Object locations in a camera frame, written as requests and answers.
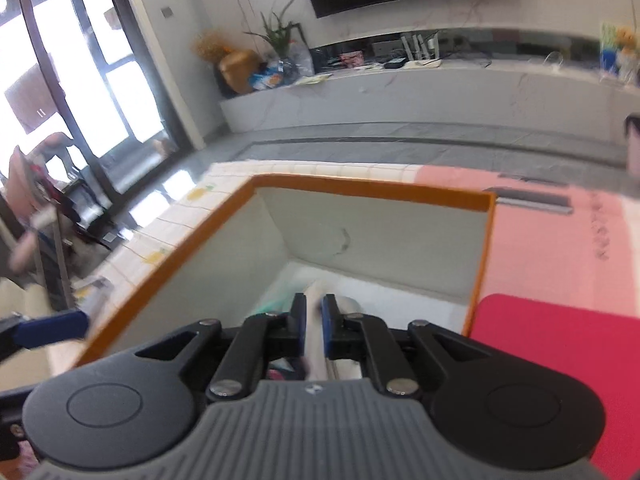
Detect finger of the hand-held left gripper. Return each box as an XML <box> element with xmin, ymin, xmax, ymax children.
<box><xmin>0</xmin><ymin>308</ymin><xmax>92</xmax><ymax>362</ymax></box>
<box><xmin>0</xmin><ymin>388</ymin><xmax>32</xmax><ymax>444</ymax></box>

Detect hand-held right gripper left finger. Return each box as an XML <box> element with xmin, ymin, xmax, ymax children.
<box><xmin>134</xmin><ymin>293</ymin><xmax>308</xmax><ymax>402</ymax></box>

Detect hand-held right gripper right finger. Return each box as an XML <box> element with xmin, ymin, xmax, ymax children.
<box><xmin>321</xmin><ymin>293</ymin><xmax>504</xmax><ymax>399</ymax></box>

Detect pale soft cloth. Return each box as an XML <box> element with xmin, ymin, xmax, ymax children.
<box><xmin>301</xmin><ymin>280</ymin><xmax>364</xmax><ymax>382</ymax></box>

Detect orange cardboard box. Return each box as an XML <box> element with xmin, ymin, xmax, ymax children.
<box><xmin>75</xmin><ymin>174</ymin><xmax>499</xmax><ymax>377</ymax></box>

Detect red storage box clear front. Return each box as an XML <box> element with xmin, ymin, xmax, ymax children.
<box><xmin>469</xmin><ymin>293</ymin><xmax>640</xmax><ymax>467</ymax></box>

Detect marble television cabinet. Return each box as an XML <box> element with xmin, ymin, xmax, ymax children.
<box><xmin>220</xmin><ymin>57</ymin><xmax>640</xmax><ymax>134</ymax></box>

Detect glass sliding door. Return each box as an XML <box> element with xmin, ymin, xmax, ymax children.
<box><xmin>0</xmin><ymin>0</ymin><xmax>194</xmax><ymax>197</ymax></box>

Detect blue snack packet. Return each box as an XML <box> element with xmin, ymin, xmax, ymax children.
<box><xmin>249</xmin><ymin>62</ymin><xmax>286</xmax><ymax>91</ymax></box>

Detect gold vase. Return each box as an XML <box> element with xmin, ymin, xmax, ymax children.
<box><xmin>218</xmin><ymin>49</ymin><xmax>261</xmax><ymax>95</ymax></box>

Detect white router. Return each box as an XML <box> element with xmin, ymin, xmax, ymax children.
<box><xmin>402</xmin><ymin>32</ymin><xmax>444</xmax><ymax>69</ymax></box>

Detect dried flower bunch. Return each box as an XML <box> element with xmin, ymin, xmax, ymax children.
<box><xmin>192</xmin><ymin>30</ymin><xmax>231</xmax><ymax>64</ymax></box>

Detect small long-leaf potted plant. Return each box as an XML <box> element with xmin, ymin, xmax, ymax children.
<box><xmin>245</xmin><ymin>0</ymin><xmax>304</xmax><ymax>62</ymax></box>

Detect brown teddy bear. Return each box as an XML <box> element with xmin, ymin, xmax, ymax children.
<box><xmin>616</xmin><ymin>27</ymin><xmax>640</xmax><ymax>84</ymax></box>

